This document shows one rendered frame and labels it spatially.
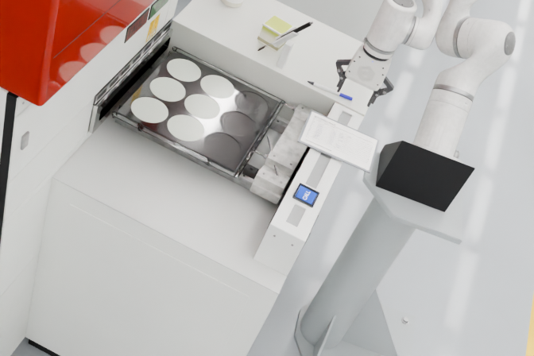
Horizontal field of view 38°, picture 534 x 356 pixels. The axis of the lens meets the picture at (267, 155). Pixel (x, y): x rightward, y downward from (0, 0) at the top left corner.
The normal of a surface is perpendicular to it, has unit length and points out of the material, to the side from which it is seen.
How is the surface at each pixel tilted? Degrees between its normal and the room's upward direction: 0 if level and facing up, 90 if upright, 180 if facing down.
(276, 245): 90
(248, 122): 0
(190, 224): 0
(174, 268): 90
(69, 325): 90
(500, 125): 0
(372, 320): 90
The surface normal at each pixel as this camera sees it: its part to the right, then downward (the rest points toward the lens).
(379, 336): -0.20, 0.63
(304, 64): 0.29, -0.69
